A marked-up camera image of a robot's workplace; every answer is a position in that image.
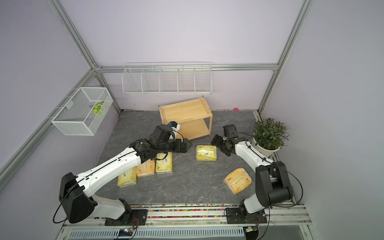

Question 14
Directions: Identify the large potted green plant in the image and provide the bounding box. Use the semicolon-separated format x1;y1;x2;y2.
252;118;290;158

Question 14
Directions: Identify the green toy in basket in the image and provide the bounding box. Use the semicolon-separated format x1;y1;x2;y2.
90;101;106;116

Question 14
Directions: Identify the aluminium frame corner post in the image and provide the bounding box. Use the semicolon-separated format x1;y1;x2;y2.
49;0;122;115

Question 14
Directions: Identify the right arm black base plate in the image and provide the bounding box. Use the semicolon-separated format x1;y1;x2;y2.
224;206;268;225

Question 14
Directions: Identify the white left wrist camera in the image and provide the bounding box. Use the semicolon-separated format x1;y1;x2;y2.
168;121;181;132

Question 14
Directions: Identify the white wire wall rack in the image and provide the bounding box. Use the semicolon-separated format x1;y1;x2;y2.
122;62;213;95

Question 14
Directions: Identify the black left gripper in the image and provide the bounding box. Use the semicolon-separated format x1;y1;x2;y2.
158;138;193;154

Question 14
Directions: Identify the orange tissue pack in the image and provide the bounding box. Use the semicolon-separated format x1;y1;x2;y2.
224;168;252;195
136;160;156;178

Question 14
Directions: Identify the white mesh side basket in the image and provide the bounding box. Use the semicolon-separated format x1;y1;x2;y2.
51;87;114;136

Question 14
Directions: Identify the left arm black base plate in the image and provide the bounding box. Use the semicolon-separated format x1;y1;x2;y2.
105;209;148;226

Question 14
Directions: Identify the light wooden two-tier shelf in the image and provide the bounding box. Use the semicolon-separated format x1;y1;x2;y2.
159;97;213;140

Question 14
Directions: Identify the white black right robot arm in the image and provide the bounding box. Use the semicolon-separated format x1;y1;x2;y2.
211;125;294;214

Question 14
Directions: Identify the aluminium front rail frame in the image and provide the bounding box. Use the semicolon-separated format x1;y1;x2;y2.
57;204;318;240

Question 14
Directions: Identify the green tissue pack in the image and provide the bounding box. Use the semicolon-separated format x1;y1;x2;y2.
117;167;137;188
196;145;217;162
155;153;173;174

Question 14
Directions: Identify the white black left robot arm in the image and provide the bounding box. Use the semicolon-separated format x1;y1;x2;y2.
59;122;193;226

